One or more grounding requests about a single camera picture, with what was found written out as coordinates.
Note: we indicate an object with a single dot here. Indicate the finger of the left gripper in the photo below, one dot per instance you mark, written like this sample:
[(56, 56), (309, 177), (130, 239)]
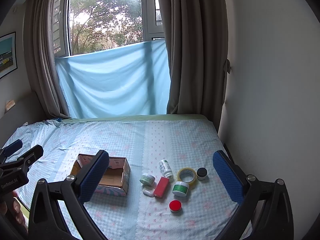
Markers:
[(23, 162), (11, 149)]

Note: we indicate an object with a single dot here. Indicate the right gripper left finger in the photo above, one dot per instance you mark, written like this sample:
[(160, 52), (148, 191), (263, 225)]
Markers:
[(46, 220)]

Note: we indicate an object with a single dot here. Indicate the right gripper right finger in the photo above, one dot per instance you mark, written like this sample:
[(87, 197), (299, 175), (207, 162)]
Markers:
[(275, 220)]

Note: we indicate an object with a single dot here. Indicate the cardboard box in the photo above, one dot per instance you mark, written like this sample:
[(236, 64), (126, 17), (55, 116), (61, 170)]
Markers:
[(115, 181)]

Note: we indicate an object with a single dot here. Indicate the black lid small jar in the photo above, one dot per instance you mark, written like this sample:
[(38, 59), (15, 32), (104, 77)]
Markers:
[(201, 173)]

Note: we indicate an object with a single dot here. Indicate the yellow tape roll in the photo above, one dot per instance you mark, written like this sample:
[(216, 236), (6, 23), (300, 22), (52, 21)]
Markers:
[(187, 175)]

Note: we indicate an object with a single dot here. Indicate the white jar green label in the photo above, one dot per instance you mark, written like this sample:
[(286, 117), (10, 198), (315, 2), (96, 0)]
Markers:
[(180, 189)]

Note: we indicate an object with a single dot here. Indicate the red lid small jar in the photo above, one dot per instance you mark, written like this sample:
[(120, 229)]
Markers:
[(175, 206)]

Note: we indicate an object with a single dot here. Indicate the white earbuds case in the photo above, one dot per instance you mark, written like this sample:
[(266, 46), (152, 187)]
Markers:
[(148, 191)]

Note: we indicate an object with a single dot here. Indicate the small light green jar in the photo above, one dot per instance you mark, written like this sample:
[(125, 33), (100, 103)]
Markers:
[(147, 179)]

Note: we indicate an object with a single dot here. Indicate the red rectangular box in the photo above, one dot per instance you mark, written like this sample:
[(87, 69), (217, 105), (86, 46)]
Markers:
[(161, 187)]

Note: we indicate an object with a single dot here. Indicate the white pill bottle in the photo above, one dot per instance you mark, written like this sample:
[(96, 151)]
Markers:
[(165, 169)]

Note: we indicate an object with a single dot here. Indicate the grey headboard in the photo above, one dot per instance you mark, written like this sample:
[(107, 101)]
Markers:
[(29, 110)]

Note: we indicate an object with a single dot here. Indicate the left brown curtain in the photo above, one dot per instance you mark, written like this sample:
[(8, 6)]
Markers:
[(39, 57)]

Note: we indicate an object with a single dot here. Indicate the brown curtain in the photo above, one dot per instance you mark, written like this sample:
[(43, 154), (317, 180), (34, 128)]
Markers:
[(196, 36), (39, 57)]

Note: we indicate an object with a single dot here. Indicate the patterned blue bed sheet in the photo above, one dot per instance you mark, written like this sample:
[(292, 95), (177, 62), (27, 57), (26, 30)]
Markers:
[(144, 143)]

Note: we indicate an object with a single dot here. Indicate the light blue hanging sheet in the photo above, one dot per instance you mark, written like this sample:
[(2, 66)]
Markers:
[(123, 81)]

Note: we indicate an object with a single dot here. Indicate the right brown curtain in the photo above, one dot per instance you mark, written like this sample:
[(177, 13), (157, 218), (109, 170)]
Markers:
[(196, 36)]

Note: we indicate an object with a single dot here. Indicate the framed wall picture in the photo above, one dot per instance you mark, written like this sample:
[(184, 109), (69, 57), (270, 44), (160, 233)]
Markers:
[(7, 54)]

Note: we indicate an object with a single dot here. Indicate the window with frame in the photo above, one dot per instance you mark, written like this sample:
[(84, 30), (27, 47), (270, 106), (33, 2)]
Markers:
[(87, 26)]

